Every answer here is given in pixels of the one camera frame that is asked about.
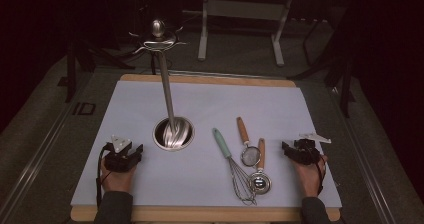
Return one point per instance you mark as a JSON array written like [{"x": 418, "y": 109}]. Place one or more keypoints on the person's right hand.
[{"x": 308, "y": 180}]

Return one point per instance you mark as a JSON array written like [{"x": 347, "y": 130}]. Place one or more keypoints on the metal floor rail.
[
  {"x": 363, "y": 157},
  {"x": 36, "y": 157}
]

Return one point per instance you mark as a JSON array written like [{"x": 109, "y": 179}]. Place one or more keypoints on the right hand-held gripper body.
[{"x": 306, "y": 152}]

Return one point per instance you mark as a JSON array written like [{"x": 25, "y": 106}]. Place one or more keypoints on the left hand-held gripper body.
[{"x": 118, "y": 159}]

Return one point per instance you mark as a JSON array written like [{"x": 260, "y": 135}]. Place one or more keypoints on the metal utensil rack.
[{"x": 166, "y": 94}]

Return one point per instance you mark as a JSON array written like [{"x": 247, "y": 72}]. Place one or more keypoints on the person's left hand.
[{"x": 116, "y": 180}]

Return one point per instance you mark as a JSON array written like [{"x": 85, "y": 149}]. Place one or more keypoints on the black metal stand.
[
  {"x": 71, "y": 74},
  {"x": 345, "y": 90}
]

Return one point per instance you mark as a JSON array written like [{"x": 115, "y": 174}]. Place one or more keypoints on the white table sheet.
[{"x": 206, "y": 100}]

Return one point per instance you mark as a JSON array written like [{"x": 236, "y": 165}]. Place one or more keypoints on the white metal frame stand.
[{"x": 245, "y": 10}]

